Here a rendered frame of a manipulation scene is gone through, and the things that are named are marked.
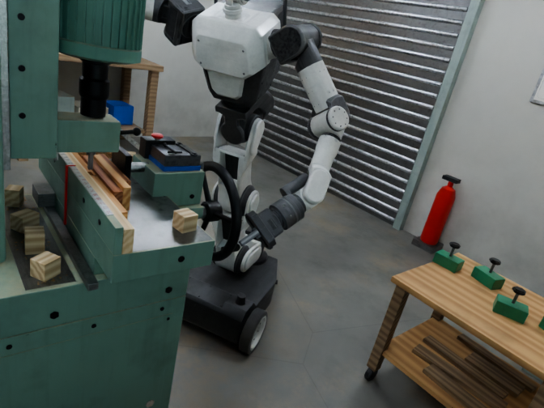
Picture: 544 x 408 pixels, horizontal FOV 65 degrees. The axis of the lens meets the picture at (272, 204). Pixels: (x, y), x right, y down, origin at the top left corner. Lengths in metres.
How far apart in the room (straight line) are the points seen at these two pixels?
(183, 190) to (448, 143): 2.80
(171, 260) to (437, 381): 1.34
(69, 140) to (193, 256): 0.35
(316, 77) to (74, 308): 0.94
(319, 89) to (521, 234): 2.40
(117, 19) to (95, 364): 0.71
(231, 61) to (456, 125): 2.44
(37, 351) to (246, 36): 1.02
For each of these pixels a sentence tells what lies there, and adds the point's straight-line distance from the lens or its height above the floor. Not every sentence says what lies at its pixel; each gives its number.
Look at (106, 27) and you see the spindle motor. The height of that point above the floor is 1.26.
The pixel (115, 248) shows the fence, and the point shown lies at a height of 0.92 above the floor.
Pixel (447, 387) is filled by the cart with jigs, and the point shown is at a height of 0.20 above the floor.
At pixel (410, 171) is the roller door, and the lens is 3.72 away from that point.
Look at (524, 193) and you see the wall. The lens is 3.45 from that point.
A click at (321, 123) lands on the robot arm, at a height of 1.09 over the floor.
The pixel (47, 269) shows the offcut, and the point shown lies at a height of 0.83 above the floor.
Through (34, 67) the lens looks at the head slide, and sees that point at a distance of 0.89.
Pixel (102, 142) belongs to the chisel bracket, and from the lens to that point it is 0.99.
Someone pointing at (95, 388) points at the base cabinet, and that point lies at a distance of 1.10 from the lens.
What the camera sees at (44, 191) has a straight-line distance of 1.17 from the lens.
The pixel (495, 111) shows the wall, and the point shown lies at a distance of 3.50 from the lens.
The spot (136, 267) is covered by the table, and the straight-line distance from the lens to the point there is 0.83.
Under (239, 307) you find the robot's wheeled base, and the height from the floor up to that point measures 0.21.
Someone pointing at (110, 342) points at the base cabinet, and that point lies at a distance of 1.02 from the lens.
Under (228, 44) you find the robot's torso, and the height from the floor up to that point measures 1.25.
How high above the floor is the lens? 1.31
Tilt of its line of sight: 21 degrees down
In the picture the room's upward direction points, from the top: 13 degrees clockwise
